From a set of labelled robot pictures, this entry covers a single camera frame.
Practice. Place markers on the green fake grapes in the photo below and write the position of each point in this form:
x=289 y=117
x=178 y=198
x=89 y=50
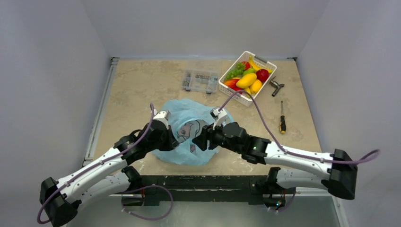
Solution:
x=236 y=70

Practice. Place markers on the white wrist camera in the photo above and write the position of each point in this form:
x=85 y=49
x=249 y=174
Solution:
x=162 y=116
x=220 y=116

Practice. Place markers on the dark red fake apple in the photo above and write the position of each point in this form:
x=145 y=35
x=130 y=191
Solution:
x=262 y=75

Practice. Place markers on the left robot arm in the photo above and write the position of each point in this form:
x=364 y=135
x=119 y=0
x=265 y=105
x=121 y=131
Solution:
x=60 y=200

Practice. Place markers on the green fake mango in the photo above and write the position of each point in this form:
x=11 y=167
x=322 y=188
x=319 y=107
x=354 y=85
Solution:
x=248 y=71

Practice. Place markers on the light blue plastic bag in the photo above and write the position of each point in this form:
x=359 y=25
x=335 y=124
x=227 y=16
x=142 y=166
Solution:
x=186 y=120

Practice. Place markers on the small yellow fake banana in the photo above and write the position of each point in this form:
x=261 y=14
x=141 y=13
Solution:
x=247 y=90

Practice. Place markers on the small yellow fake mango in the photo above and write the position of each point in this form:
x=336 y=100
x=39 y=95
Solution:
x=255 y=86

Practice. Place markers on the large yellow fake mango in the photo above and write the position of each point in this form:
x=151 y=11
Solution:
x=246 y=80

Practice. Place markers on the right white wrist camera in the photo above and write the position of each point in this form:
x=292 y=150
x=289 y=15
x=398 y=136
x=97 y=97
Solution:
x=220 y=116

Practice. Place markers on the grey metal tool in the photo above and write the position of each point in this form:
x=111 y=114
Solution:
x=276 y=85

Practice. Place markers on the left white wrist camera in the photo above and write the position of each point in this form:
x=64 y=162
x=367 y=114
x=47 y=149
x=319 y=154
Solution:
x=162 y=116

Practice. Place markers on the red orange fake mango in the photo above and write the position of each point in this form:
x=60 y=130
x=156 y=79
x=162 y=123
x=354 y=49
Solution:
x=231 y=83

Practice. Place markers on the clear plastic screw box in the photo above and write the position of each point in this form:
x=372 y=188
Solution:
x=200 y=81

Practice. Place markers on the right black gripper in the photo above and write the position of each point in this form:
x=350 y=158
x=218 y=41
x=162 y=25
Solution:
x=207 y=137

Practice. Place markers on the white plastic basket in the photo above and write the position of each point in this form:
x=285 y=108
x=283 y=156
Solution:
x=243 y=98

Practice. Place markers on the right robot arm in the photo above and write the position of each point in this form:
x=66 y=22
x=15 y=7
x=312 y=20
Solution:
x=335 y=172

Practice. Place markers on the black yellow screwdriver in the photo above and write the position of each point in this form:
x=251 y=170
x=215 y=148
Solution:
x=282 y=124

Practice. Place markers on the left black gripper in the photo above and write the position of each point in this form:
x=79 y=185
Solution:
x=172 y=142

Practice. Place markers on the black metal base rail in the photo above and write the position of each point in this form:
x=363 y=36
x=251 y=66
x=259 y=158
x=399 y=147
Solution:
x=252 y=189

